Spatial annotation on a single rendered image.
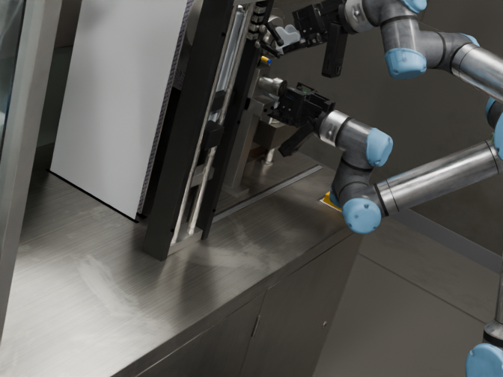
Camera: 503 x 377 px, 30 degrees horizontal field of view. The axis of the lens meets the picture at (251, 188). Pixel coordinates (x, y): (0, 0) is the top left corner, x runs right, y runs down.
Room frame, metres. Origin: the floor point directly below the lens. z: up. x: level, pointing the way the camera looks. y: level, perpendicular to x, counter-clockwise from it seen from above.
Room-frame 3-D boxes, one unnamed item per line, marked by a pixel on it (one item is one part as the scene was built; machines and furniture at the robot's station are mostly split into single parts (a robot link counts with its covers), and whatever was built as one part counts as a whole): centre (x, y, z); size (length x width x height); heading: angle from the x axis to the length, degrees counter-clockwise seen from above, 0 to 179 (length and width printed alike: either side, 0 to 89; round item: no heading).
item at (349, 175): (1.92, -0.21, 1.01); 0.11 x 0.08 x 0.11; 10
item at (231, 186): (1.95, 0.04, 1.05); 0.06 x 0.05 x 0.31; 64
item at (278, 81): (1.94, 0.01, 1.18); 0.04 x 0.02 x 0.04; 154
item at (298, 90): (2.01, -0.07, 1.12); 0.12 x 0.08 x 0.09; 64
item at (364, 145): (1.94, -0.21, 1.11); 0.11 x 0.08 x 0.09; 64
